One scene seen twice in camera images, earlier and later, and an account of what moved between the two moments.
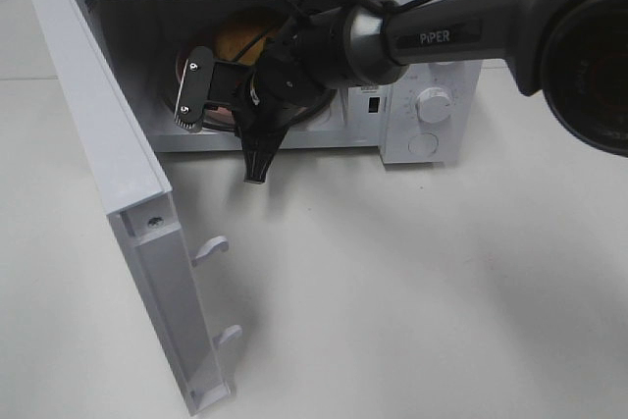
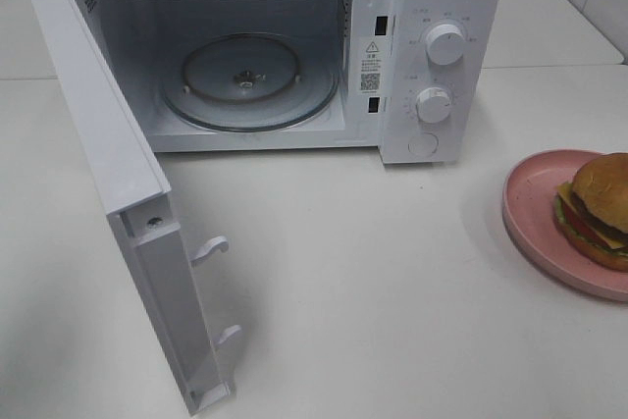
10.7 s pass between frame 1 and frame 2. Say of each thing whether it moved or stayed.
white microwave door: stayed
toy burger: moved
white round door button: stayed
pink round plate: moved
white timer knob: stayed
